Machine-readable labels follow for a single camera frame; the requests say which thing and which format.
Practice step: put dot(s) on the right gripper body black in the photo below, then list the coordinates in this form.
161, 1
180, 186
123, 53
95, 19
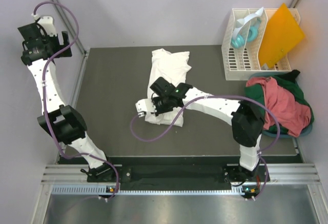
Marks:
161, 105

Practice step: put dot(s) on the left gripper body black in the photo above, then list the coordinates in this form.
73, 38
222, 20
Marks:
53, 43

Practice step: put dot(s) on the white printed t shirt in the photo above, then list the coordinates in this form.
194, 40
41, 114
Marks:
173, 67

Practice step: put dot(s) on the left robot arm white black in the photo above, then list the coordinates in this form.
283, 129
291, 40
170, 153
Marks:
60, 120

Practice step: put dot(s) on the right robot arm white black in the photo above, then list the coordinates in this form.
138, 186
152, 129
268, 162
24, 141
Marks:
243, 116

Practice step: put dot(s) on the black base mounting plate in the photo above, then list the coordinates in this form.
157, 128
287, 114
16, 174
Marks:
184, 167

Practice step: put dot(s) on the white plastic file organizer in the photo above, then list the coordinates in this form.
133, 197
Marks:
241, 63

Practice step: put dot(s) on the teal white headphones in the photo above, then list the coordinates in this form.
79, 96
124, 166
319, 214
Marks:
246, 29

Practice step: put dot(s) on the green t shirt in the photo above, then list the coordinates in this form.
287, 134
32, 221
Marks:
294, 85

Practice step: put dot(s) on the pink t shirt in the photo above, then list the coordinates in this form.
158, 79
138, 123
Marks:
284, 106

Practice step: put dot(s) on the orange plastic folder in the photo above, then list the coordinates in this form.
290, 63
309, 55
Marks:
282, 34

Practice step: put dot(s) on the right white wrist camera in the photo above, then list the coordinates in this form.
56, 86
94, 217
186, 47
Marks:
145, 106

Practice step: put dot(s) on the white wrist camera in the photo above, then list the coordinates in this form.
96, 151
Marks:
47, 23
145, 106

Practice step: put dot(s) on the aluminium corner post left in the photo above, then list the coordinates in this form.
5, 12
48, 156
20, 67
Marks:
65, 18

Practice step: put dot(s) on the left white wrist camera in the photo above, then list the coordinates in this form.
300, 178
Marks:
47, 23

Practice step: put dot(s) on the grey slotted cable duct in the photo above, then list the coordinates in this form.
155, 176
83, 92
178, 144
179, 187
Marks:
107, 190

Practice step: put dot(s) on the aluminium frame rail front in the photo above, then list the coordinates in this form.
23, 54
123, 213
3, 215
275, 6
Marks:
302, 174

